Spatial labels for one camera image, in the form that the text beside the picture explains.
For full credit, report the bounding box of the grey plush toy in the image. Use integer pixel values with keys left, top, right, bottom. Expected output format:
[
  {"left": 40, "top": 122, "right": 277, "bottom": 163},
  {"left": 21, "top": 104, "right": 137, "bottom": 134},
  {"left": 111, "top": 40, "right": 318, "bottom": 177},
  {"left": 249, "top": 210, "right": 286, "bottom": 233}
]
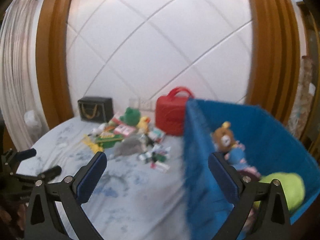
[{"left": 114, "top": 137, "right": 146, "bottom": 157}]

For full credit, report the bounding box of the blue plush toy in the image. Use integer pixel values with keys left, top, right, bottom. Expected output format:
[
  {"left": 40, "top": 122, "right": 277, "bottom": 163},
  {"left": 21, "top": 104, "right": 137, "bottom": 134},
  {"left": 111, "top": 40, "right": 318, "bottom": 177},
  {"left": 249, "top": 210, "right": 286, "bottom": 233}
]
[{"left": 224, "top": 145, "right": 249, "bottom": 171}]

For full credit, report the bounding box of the lime green large plush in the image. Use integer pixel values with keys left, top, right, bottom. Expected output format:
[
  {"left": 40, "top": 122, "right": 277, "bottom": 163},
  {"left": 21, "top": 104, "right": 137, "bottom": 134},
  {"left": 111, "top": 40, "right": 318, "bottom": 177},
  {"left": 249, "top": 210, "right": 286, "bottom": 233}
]
[{"left": 248, "top": 172, "right": 305, "bottom": 213}]

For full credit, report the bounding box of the yellow plastic toy figure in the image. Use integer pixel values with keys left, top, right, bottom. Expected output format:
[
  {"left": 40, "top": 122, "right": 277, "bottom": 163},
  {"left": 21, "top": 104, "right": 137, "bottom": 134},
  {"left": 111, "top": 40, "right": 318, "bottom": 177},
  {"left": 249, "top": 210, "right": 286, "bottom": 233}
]
[{"left": 81, "top": 135, "right": 104, "bottom": 154}]

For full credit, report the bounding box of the blue plastic storage crate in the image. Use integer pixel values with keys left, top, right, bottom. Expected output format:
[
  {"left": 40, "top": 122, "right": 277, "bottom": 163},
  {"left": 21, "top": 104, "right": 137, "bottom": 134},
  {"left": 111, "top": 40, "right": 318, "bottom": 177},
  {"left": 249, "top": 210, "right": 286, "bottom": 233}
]
[{"left": 183, "top": 99, "right": 319, "bottom": 239}]

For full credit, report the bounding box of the brown bear plush toy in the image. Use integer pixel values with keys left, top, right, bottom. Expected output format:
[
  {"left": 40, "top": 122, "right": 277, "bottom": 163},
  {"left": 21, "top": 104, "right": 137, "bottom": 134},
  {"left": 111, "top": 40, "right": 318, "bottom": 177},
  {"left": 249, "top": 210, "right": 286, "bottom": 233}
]
[{"left": 211, "top": 121, "right": 236, "bottom": 154}]

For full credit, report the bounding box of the green medicine box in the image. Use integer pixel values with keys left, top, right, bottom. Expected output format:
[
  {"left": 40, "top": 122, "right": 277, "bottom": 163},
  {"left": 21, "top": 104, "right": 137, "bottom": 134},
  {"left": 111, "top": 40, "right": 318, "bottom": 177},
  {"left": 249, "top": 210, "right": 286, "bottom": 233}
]
[{"left": 95, "top": 134, "right": 124, "bottom": 149}]

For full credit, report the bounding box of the black gift box gold print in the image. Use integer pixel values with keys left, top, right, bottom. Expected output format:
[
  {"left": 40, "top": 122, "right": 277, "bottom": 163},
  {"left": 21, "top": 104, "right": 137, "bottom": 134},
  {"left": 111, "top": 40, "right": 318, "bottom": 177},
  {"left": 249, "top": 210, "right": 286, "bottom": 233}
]
[{"left": 78, "top": 96, "right": 114, "bottom": 123}]

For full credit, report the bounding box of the pink red medicine box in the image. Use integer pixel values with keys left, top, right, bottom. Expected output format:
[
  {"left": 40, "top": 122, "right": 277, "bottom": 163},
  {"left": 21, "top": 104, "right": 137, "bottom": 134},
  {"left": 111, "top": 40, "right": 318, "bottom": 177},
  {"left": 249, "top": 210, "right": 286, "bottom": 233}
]
[{"left": 113, "top": 124, "right": 136, "bottom": 137}]

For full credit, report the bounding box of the pink white tube box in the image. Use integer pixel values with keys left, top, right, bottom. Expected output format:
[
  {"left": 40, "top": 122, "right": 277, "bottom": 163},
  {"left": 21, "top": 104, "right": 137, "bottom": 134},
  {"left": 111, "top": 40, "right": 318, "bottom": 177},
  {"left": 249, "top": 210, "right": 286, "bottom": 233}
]
[{"left": 150, "top": 161, "right": 170, "bottom": 173}]

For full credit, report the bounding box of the green frog plush toy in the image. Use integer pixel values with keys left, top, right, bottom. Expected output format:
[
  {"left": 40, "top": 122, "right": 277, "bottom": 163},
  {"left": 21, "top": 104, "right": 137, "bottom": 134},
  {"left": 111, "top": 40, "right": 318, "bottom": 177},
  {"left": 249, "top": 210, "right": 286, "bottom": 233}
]
[{"left": 120, "top": 107, "right": 141, "bottom": 126}]

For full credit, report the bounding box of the yellow duck plush toy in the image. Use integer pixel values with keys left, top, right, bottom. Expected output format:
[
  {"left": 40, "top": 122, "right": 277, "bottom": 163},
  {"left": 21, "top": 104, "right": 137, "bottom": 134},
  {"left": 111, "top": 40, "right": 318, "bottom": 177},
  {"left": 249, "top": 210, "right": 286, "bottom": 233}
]
[{"left": 136, "top": 116, "right": 151, "bottom": 133}]

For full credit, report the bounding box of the white teal medicine box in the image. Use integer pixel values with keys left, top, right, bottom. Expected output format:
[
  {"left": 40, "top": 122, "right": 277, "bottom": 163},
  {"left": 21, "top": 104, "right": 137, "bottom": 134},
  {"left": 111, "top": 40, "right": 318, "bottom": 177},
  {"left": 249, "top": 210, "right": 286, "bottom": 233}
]
[{"left": 148, "top": 127, "right": 165, "bottom": 144}]

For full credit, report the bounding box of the red plastic carry case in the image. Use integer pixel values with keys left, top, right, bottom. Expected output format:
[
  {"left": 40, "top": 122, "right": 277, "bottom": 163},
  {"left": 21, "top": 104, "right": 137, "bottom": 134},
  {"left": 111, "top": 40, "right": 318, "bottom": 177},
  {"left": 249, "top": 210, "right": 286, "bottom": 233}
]
[{"left": 155, "top": 86, "right": 194, "bottom": 136}]

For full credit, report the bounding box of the white wall socket strip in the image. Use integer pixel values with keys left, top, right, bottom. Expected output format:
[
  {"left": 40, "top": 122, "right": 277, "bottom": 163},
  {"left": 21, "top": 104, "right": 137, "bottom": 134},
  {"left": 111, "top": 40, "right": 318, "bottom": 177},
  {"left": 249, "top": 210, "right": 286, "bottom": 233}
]
[{"left": 129, "top": 98, "right": 156, "bottom": 112}]

